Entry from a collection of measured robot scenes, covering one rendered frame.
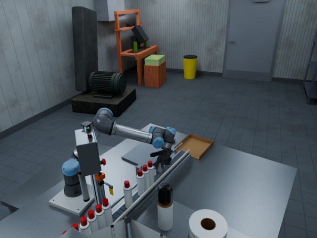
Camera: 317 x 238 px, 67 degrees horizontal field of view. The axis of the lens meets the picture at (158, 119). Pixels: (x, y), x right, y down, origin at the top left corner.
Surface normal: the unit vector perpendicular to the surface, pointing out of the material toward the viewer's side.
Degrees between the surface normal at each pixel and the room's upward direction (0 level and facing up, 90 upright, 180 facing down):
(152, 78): 90
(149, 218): 0
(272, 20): 90
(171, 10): 90
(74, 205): 3
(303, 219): 0
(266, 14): 90
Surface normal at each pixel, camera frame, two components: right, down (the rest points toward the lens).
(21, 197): -0.02, -0.90
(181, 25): -0.40, 0.41
